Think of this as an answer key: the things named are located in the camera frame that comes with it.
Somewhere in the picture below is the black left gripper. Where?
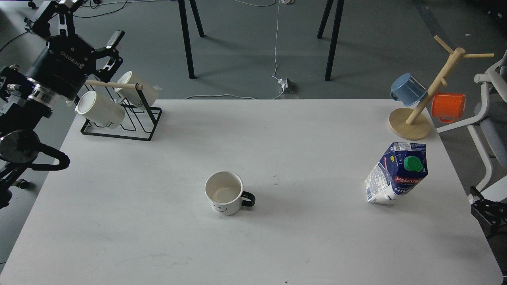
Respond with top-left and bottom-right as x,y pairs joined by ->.
24,0 -> 125,101

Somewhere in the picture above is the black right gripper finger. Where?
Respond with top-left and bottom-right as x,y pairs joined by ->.
470,186 -> 507,238

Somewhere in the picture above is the white smiley mug black handle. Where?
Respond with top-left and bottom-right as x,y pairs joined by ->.
204,171 -> 256,215

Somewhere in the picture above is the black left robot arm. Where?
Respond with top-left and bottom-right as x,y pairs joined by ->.
0,0 -> 125,208

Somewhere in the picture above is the blue white milk carton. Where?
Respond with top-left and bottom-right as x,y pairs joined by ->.
365,142 -> 429,205

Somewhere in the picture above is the cream mug front on rack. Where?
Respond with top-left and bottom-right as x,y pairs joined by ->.
74,91 -> 126,129

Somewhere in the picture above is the cream mug on rack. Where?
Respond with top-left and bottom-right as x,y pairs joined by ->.
114,71 -> 159,110
74,91 -> 126,129

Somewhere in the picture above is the white office chair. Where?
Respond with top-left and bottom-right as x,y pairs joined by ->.
437,55 -> 507,202

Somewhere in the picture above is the cream mug rear on rack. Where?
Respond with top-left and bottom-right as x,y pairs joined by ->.
114,71 -> 159,110

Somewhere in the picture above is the orange mug on tree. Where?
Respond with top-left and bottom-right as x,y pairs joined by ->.
430,92 -> 467,124

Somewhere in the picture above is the black table leg left pair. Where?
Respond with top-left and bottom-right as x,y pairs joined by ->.
177,0 -> 205,80

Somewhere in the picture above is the black table leg pair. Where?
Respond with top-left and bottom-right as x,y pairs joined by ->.
177,0 -> 205,80
317,0 -> 345,82

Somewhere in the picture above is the wooden mug tree stand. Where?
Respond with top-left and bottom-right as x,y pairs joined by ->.
388,35 -> 494,141

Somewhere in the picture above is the blue mug on tree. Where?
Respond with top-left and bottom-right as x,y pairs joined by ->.
390,73 -> 427,106

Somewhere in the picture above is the white power plug adapter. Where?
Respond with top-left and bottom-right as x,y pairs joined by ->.
278,78 -> 297,94

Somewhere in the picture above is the black table leg right pair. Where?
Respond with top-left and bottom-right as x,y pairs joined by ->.
317,0 -> 345,82

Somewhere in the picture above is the black wire mug rack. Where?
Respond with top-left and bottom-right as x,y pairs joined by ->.
81,93 -> 162,141

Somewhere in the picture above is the white power cable on floor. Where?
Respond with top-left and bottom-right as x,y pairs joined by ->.
185,0 -> 295,100

